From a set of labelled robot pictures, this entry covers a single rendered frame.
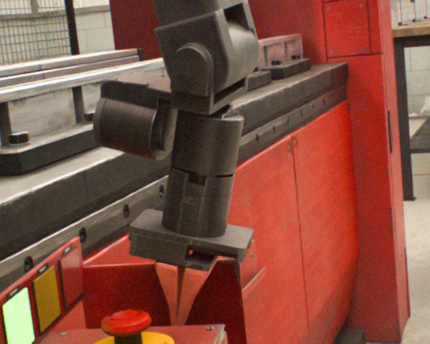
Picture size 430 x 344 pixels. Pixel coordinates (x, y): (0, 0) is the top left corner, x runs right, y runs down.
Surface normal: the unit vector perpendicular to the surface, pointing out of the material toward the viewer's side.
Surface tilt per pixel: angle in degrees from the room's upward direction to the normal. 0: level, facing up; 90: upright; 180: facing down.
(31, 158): 90
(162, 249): 91
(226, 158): 101
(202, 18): 97
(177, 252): 91
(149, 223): 15
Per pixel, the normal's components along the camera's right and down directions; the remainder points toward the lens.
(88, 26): -0.34, 0.20
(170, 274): -0.21, 0.53
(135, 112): -0.29, -0.29
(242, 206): 0.94, -0.04
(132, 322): 0.11, -0.76
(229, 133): 0.58, 0.27
